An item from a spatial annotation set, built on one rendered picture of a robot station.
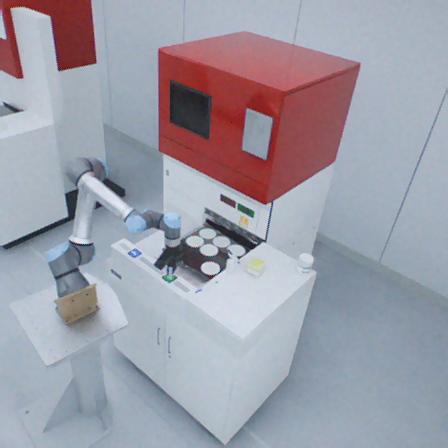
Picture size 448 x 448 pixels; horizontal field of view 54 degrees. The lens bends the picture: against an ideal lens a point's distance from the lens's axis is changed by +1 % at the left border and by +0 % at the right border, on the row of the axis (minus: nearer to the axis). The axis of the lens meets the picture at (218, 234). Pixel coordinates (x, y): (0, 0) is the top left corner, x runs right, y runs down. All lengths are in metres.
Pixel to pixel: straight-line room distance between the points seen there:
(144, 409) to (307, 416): 0.99
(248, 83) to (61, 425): 2.11
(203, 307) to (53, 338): 0.69
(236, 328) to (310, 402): 1.15
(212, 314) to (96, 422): 1.12
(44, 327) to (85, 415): 0.81
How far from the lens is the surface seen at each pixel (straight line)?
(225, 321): 2.00
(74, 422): 2.87
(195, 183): 2.65
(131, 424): 2.83
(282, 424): 2.89
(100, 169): 2.15
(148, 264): 2.27
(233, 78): 2.19
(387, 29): 3.46
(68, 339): 2.16
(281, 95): 2.04
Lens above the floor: 2.45
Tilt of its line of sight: 37 degrees down
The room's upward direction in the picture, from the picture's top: 6 degrees clockwise
